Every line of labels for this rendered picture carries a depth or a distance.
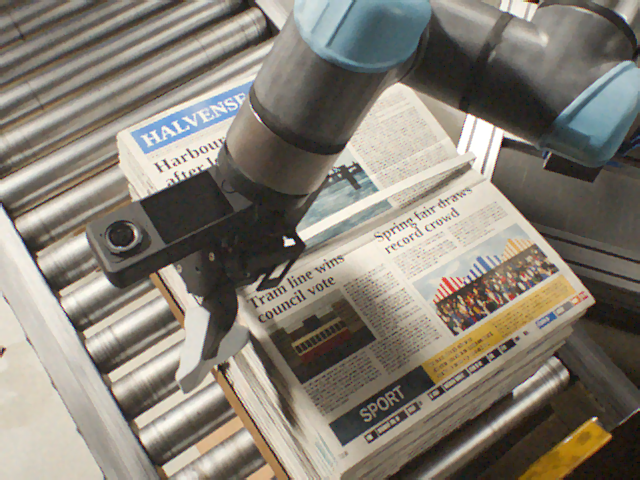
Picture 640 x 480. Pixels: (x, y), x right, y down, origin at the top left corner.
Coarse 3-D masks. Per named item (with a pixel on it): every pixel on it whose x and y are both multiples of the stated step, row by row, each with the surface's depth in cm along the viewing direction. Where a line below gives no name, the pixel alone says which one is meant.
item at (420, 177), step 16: (448, 160) 74; (464, 160) 74; (416, 176) 72; (432, 176) 72; (384, 192) 70; (352, 208) 68; (368, 208) 69; (320, 224) 67; (336, 224) 67; (288, 240) 66; (304, 240) 66
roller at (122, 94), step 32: (224, 32) 110; (256, 32) 112; (160, 64) 107; (192, 64) 109; (96, 96) 105; (128, 96) 106; (32, 128) 102; (64, 128) 103; (0, 160) 101; (32, 160) 104
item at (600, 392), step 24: (264, 0) 113; (288, 0) 113; (576, 336) 90; (576, 360) 89; (600, 360) 89; (576, 384) 89; (600, 384) 88; (624, 384) 88; (552, 408) 98; (576, 408) 93; (600, 408) 87; (624, 408) 87
